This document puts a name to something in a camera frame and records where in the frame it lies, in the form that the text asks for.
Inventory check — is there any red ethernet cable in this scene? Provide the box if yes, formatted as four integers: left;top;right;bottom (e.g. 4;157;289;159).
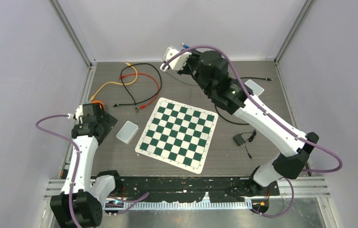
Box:
118;73;161;110

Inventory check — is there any orange toy on grey plate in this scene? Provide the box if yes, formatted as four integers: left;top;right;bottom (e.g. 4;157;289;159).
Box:
91;100;105;109

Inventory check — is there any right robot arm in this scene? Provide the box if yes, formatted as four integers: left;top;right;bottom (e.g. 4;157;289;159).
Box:
164;50;319;195

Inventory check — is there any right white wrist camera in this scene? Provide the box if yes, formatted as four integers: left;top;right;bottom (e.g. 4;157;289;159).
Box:
160;47;192;72

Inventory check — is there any green white chessboard mat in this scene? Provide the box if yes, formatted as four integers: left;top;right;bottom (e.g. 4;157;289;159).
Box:
135;97;218;174

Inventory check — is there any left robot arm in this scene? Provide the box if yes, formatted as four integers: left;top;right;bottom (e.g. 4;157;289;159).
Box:
50;102;123;228

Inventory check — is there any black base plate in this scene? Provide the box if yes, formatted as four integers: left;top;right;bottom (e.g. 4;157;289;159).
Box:
110;176;280;203

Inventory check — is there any white switch box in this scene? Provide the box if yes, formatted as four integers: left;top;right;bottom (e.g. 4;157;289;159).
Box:
244;79;264;96
116;121;139;144

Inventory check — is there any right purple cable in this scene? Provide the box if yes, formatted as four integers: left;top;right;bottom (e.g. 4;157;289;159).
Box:
161;45;344;219

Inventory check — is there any black ethernet cable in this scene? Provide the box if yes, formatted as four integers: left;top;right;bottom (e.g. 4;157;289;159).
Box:
112;63;163;108
214;77;273;126

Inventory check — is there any black power adapter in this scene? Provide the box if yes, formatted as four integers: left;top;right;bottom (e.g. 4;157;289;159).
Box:
232;130;257;160

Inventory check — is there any yellow ethernet cable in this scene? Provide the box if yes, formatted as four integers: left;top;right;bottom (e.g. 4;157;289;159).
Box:
90;62;138;101

